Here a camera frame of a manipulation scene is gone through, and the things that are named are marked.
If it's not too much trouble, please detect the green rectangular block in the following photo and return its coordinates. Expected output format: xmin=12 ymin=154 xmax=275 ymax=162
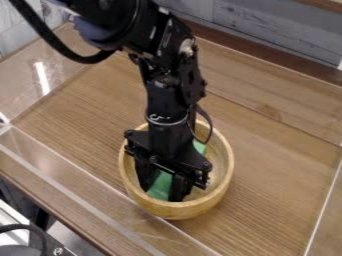
xmin=147 ymin=141 xmax=207 ymax=201

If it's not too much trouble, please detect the black cable bottom left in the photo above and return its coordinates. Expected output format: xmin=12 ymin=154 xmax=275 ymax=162
xmin=0 ymin=223 xmax=48 ymax=256

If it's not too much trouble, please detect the brown wooden bowl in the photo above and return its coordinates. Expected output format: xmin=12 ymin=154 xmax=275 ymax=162
xmin=118 ymin=121 xmax=234 ymax=220

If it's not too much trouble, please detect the clear acrylic tray wall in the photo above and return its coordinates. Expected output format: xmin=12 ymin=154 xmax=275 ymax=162
xmin=0 ymin=125 xmax=222 ymax=256

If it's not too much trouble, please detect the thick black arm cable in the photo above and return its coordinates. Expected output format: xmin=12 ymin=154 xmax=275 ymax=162
xmin=7 ymin=0 xmax=118 ymax=65

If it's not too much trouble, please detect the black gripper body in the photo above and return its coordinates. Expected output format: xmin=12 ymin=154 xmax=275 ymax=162
xmin=124 ymin=116 xmax=213 ymax=189

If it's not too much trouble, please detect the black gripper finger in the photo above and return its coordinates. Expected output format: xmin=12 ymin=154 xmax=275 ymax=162
xmin=135 ymin=160 xmax=160 ymax=192
xmin=168 ymin=174 xmax=193 ymax=202

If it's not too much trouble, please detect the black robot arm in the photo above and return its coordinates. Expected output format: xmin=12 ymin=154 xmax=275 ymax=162
xmin=58 ymin=0 xmax=213 ymax=202

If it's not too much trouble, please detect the black metal table frame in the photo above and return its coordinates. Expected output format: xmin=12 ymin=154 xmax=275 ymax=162
xmin=0 ymin=179 xmax=104 ymax=256

